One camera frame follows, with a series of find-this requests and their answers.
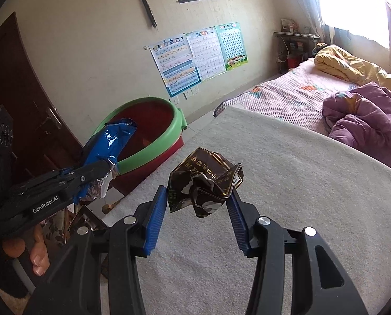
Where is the purple quilt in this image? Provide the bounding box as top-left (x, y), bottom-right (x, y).
top-left (323, 83), bottom-right (391, 173)

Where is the blue bordered wall poster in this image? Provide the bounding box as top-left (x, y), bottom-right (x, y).
top-left (149, 33), bottom-right (203, 97)

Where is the dark bedside table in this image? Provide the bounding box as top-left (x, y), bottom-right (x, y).
top-left (274, 18), bottom-right (324, 74)

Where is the metal door handle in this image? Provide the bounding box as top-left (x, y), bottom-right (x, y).
top-left (46, 107), bottom-right (63, 130)

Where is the white fleece mat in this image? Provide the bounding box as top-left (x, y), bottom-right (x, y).
top-left (100, 107), bottom-right (391, 315)

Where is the dark brown wrapper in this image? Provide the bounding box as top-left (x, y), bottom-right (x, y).
top-left (167, 147), bottom-right (245, 219)

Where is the dark wooden door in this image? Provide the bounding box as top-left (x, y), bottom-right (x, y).
top-left (0, 11), bottom-right (94, 184)

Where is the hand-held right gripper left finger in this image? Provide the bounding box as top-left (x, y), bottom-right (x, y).
top-left (23, 185), bottom-right (169, 315)

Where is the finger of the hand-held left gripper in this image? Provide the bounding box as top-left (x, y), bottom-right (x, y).
top-left (72, 183), bottom-right (94, 204)
top-left (62, 159), bottom-right (118, 191)

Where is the dark flat box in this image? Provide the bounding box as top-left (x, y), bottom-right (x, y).
top-left (69, 205), bottom-right (109, 233)

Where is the blue foil wrapper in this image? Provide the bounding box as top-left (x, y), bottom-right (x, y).
top-left (80, 118), bottom-right (138, 202)

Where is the bright window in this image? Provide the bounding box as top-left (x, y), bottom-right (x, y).
top-left (310, 0), bottom-right (391, 45)

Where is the person's left hand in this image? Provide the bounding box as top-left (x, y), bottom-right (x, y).
top-left (3, 226), bottom-right (50, 276)

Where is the sheer beige curtain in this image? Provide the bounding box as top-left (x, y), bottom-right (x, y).
top-left (282, 0), bottom-right (327, 45)

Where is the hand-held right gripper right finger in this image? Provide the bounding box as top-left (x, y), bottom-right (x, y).
top-left (226, 187), bottom-right (368, 315)

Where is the black rod wall bracket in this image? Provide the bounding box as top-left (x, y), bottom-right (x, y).
top-left (126, 0), bottom-right (158, 28)

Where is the red bucket with green rim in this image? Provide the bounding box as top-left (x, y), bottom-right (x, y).
top-left (92, 97), bottom-right (187, 196)

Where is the green bordered wall poster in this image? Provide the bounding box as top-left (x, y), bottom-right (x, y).
top-left (215, 22), bottom-right (249, 72)

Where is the white chart wall poster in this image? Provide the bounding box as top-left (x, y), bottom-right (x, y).
top-left (185, 29), bottom-right (227, 81)

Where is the floral cloth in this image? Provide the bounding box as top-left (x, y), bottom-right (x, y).
top-left (39, 218), bottom-right (71, 246)

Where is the dark wooden chair back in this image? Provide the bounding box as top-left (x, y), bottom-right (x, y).
top-left (323, 26), bottom-right (339, 45)

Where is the pink bed sheet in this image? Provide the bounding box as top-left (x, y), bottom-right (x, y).
top-left (213, 59), bottom-right (360, 135)

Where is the yellow quilt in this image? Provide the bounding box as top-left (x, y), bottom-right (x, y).
top-left (314, 44), bottom-right (391, 97)

